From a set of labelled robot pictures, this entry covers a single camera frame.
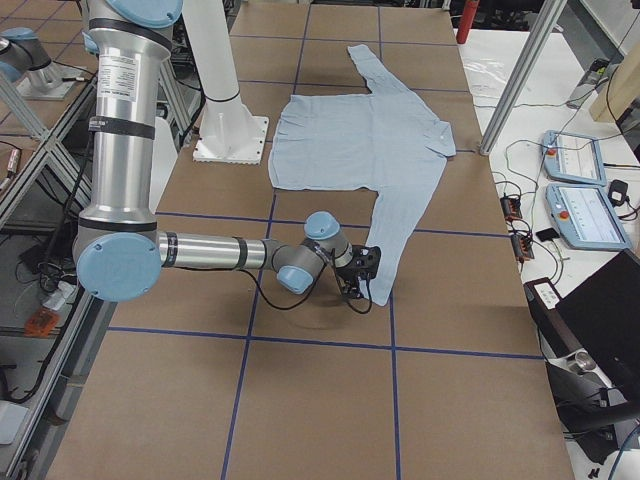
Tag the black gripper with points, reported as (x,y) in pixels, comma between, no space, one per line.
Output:
(366,260)

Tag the light blue button shirt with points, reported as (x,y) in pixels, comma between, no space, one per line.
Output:
(387,141)

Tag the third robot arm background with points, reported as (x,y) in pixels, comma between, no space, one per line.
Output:
(26,63)

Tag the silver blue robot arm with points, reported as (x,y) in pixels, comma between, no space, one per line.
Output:
(119,251)

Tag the lower blue teach pendant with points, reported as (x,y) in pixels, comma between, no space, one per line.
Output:
(585,218)

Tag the blue teach pendant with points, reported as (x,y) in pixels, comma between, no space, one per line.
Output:
(585,218)
(573,158)

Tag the black laptop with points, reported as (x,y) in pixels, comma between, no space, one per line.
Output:
(601,316)

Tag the clear plastic bag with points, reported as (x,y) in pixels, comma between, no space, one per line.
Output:
(486,77)

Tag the upper blue teach pendant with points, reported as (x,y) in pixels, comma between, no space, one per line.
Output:
(573,158)

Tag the red cylinder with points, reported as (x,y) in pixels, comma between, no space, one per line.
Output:
(466,21)

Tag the orange device on floor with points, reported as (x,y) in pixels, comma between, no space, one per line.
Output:
(41,323)

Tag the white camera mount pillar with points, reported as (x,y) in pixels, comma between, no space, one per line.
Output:
(228,132)

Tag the aluminium frame post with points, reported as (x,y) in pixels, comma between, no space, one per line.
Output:
(534,44)

